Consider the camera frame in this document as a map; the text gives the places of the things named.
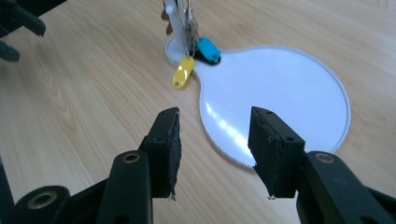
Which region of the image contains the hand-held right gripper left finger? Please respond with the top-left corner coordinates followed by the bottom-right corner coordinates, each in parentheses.
top-left (138, 106), bottom-right (182, 201)

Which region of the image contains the white key rack stand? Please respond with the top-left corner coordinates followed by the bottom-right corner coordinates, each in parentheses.
top-left (163, 0), bottom-right (352, 171)

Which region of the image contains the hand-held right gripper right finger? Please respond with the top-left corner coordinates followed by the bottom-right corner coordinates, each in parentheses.
top-left (247, 105), bottom-right (306, 201)

